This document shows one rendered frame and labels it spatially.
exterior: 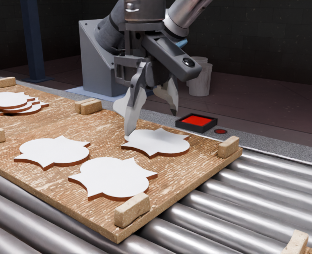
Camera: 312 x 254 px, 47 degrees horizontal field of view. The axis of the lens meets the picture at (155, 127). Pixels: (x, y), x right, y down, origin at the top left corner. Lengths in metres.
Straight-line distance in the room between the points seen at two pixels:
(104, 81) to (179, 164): 0.72
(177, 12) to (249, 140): 0.51
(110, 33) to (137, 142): 0.65
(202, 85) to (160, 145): 3.78
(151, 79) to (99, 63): 0.66
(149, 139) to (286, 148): 0.29
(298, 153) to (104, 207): 0.43
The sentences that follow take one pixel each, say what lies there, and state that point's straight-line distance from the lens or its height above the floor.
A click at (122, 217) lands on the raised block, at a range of 0.48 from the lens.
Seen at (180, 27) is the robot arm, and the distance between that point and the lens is 1.18.
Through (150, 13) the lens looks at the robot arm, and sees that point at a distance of 0.65.
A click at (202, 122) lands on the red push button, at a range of 0.87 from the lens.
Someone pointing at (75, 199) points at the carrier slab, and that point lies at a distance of 0.56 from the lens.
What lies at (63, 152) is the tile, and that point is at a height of 0.94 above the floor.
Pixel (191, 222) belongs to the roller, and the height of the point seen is 0.91.
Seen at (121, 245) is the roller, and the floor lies 0.91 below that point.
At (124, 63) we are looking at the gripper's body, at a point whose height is 1.10.
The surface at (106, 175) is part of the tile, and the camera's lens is 0.60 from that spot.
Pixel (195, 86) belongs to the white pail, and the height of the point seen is 0.12.
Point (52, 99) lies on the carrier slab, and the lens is 1.07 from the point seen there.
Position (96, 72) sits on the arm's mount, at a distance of 1.33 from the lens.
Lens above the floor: 1.23
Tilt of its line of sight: 21 degrees down
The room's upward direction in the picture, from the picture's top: straight up
